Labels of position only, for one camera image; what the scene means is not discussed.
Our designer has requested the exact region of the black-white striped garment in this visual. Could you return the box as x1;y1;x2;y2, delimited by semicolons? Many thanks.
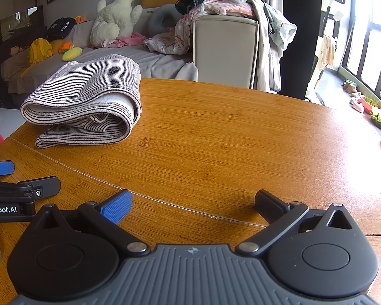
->
20;54;143;149

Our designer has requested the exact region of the pink cloth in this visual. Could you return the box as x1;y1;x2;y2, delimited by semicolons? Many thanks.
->
102;32;147;48

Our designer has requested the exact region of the dark glass cabinet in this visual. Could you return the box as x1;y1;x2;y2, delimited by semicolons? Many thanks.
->
0;0;45;49

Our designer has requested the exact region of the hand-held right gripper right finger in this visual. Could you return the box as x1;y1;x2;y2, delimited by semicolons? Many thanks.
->
235;189;354;257

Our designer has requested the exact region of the yellow-green plush toy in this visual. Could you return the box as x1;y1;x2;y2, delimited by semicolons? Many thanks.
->
62;46;83;62

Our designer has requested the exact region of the white plush toy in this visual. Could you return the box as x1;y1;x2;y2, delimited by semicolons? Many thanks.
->
89;0;144;49

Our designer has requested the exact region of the grey covered sofa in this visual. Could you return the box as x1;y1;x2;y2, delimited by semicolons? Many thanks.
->
2;19;199;95

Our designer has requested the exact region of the red tray of sprouts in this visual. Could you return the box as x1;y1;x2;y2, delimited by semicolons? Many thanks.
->
358;95;381;115

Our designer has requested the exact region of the dark curtain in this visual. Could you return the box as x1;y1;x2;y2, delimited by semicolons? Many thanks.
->
281;0;325;101

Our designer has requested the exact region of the black window frame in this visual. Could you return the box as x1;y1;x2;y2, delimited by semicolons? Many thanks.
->
338;0;381;119

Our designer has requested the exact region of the pink fuzzy garment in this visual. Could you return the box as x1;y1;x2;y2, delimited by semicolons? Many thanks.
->
190;0;256;18

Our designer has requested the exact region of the pink floral quilt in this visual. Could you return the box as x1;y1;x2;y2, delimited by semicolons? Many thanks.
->
145;14;194;55

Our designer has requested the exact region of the dark denim garment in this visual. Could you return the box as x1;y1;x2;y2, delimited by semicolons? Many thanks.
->
174;0;211;15

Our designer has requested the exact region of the yellow backpack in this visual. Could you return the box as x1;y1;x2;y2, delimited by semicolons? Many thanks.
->
20;37;53;77

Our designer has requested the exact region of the grey ring cushion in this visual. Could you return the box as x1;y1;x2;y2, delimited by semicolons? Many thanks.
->
147;3;185;36

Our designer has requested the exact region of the black cap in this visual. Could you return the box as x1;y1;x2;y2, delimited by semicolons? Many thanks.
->
45;17;77;40

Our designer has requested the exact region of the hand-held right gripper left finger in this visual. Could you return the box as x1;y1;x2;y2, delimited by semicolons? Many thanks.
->
35;189;150;257

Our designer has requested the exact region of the beige hanging towel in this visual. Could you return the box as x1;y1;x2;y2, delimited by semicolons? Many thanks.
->
317;33;336;71

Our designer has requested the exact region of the green potted plant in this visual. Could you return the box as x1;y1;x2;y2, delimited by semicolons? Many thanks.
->
370;108;381;131

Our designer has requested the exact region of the light blue shirt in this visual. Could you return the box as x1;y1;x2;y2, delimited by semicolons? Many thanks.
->
263;1;298;52

